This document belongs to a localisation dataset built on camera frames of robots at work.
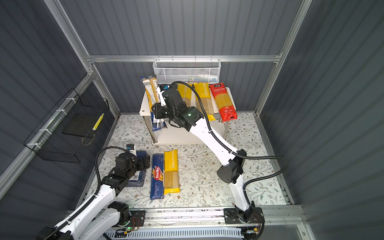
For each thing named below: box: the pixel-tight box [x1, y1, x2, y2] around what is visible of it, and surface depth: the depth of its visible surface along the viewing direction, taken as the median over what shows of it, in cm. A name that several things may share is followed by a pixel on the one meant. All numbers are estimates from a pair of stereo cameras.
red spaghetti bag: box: [209, 82, 238, 123], surface depth 76 cm
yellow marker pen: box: [92, 113, 105, 131], surface depth 79 cm
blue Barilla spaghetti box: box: [150, 153, 165, 200], surface depth 86 cm
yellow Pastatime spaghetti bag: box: [164, 149, 181, 195], surface depth 88 cm
